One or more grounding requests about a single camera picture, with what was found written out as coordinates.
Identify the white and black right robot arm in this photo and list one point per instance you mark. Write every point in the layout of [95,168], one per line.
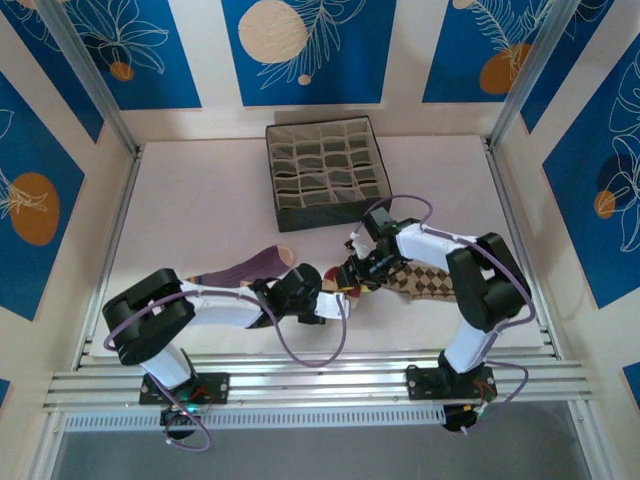
[420,242]

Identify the aluminium mounting rail frame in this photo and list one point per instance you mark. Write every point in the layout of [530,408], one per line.
[320,380]

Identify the purple sock with beige toe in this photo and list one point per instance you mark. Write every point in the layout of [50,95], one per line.
[235,272]

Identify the blue floral wall panel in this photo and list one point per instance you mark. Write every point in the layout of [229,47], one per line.
[350,75]
[450,75]
[50,165]
[575,225]
[175,90]
[575,65]
[65,95]

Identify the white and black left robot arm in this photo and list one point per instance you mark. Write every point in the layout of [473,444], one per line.
[225,310]

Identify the black fabric sock organizer box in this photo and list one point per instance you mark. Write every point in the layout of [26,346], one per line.
[330,217]

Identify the aluminium frame post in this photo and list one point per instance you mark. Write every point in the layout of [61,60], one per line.
[540,70]
[91,75]

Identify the brown checkered sock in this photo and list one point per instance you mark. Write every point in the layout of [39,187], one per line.
[425,282]

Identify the aluminium side rail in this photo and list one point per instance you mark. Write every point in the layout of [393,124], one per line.
[108,260]
[509,200]

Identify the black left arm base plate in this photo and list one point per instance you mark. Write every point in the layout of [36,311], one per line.
[220,387]

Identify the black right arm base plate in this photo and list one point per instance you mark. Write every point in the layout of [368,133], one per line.
[420,385]

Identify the black controller board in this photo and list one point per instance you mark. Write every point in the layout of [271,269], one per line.
[177,417]
[457,420]

